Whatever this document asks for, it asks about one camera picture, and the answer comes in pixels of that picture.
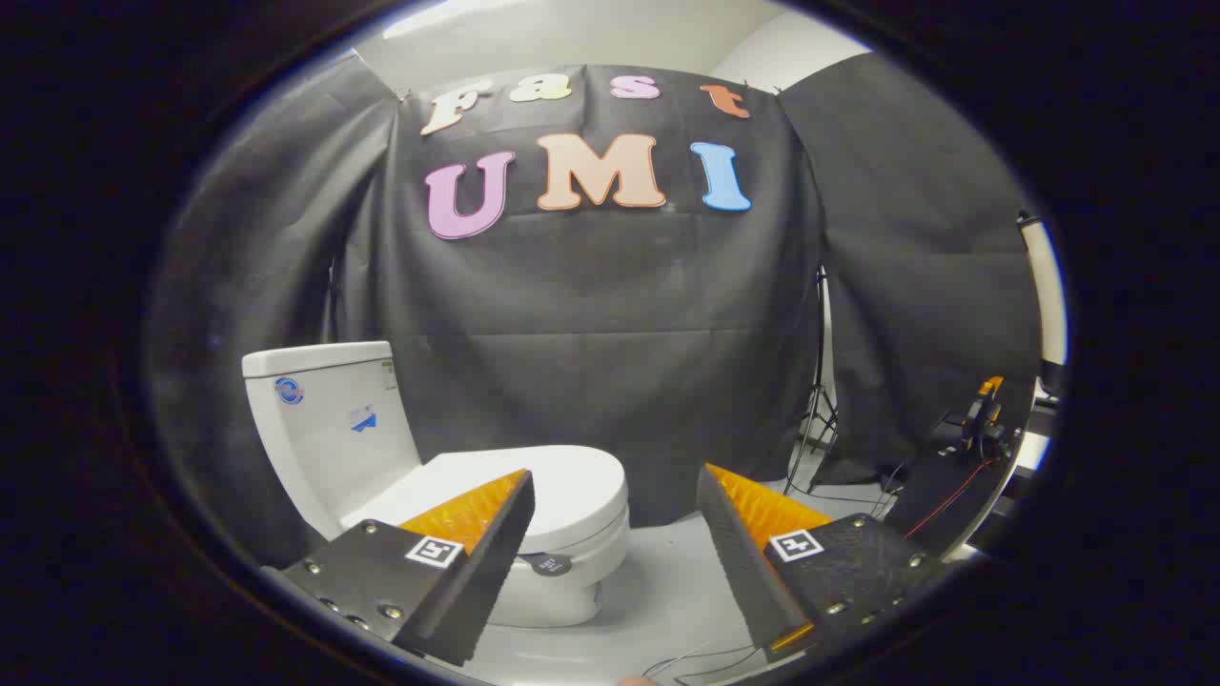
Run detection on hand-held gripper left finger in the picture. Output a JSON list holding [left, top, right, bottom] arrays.
[[279, 468, 537, 667]]

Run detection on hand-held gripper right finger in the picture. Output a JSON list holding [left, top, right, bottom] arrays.
[[696, 463, 946, 663]]

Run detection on white toilet lid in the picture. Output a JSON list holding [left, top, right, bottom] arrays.
[[341, 445, 630, 558]]

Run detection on white toilet with tank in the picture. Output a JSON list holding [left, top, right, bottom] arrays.
[[241, 341, 632, 630]]

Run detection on black covered table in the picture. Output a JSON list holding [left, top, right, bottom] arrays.
[[882, 448, 1011, 558]]

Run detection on black light stand tripod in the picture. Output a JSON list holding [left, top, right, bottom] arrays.
[[786, 267, 840, 496]]

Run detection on black backdrop cloth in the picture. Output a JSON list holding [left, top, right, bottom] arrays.
[[148, 52, 1042, 573]]

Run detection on orange and black device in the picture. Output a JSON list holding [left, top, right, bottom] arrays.
[[939, 376, 1011, 463]]

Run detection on white softbox light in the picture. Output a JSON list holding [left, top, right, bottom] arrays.
[[1018, 212, 1068, 368]]

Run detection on white cable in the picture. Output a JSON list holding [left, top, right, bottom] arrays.
[[643, 643, 763, 682]]

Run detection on black cable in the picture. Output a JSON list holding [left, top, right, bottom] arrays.
[[786, 457, 905, 508]]

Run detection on red cable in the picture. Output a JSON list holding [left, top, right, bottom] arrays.
[[904, 457, 997, 539]]

